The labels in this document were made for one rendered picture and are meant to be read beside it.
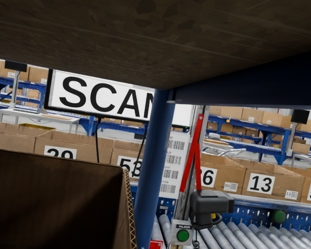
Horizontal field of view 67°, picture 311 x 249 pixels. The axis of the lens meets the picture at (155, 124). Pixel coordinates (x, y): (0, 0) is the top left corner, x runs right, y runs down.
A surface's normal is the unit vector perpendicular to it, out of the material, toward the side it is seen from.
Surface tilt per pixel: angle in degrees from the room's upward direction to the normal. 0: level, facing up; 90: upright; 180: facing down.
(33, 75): 87
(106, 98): 86
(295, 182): 90
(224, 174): 91
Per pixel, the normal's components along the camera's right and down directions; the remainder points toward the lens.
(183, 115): 0.48, 0.07
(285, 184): 0.15, 0.11
